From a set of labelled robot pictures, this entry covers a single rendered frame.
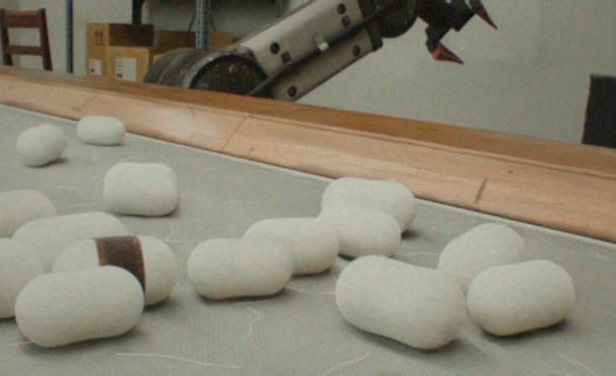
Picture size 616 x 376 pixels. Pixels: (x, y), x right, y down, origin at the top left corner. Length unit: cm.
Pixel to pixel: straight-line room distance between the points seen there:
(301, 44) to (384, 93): 187
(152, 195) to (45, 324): 13
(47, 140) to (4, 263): 22
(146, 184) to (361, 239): 10
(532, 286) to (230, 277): 8
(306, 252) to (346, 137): 19
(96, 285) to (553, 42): 228
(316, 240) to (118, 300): 7
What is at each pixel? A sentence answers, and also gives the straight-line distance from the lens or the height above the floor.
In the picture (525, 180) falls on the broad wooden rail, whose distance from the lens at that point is 34.
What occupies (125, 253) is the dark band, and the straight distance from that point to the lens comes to 20.
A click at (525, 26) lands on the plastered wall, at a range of 247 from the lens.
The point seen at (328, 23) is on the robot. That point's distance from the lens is 94.
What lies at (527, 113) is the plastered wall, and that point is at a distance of 246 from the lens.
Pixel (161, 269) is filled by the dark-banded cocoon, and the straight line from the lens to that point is 20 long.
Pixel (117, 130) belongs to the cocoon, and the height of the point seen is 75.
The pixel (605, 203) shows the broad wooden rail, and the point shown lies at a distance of 32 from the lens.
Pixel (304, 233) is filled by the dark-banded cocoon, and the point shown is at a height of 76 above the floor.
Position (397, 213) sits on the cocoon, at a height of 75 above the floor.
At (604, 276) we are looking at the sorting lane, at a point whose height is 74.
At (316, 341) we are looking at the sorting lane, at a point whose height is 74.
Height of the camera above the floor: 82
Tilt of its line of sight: 13 degrees down
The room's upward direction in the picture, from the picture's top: 3 degrees clockwise
